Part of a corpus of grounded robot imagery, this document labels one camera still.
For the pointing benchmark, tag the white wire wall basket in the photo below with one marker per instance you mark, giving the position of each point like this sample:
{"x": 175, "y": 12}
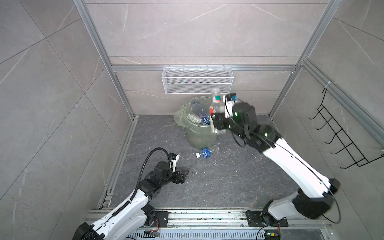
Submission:
{"x": 196, "y": 80}

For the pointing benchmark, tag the black wire hook rack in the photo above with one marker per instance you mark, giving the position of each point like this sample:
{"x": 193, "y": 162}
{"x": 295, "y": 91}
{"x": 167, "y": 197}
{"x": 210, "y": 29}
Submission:
{"x": 340, "y": 134}

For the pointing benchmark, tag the bottle with tan label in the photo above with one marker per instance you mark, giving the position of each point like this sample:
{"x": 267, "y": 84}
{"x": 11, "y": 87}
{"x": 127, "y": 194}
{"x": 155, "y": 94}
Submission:
{"x": 195, "y": 119}

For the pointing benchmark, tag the square clear bottle green band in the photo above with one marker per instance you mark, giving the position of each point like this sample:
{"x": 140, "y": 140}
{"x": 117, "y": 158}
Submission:
{"x": 217, "y": 114}

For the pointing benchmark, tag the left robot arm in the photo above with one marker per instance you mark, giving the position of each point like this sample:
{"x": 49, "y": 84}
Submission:
{"x": 135, "y": 211}

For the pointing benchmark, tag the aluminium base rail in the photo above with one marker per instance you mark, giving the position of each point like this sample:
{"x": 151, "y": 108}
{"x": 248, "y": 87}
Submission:
{"x": 228, "y": 224}

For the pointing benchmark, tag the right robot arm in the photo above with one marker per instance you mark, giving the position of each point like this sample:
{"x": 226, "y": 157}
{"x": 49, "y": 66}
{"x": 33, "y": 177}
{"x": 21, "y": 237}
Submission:
{"x": 316, "y": 193}

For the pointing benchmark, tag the mesh bin with green bag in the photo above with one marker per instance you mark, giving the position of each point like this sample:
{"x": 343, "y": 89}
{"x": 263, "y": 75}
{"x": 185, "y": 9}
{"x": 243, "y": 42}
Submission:
{"x": 198, "y": 136}

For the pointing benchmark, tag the Ganten bottle purple label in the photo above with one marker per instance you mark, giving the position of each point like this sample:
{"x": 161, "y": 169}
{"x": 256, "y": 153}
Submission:
{"x": 197, "y": 108}

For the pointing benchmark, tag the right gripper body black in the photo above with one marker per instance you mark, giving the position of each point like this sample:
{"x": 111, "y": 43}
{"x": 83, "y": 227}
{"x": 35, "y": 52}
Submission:
{"x": 224, "y": 123}

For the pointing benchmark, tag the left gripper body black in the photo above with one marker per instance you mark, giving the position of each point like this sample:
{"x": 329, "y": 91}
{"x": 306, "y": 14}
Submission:
{"x": 174, "y": 177}

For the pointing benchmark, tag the Pocari bottle blue label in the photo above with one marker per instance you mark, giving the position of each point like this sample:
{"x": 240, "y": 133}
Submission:
{"x": 206, "y": 120}

